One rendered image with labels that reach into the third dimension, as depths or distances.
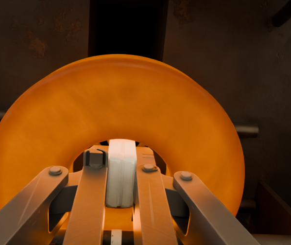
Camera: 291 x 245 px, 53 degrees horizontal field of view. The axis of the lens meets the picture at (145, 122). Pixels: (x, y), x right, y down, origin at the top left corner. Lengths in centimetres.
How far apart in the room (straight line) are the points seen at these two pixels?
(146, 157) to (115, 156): 3
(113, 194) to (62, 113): 5
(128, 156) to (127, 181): 1
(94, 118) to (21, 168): 5
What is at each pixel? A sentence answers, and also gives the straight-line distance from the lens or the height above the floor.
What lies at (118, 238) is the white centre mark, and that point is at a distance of 18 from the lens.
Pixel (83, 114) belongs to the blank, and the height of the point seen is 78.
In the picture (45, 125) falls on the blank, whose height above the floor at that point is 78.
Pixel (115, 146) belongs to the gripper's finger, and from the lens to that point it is 16.
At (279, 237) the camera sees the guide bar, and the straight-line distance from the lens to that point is 21.
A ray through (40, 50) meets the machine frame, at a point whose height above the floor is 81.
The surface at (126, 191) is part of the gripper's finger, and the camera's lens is 16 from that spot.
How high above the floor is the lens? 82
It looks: 15 degrees down
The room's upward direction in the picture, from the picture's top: 5 degrees clockwise
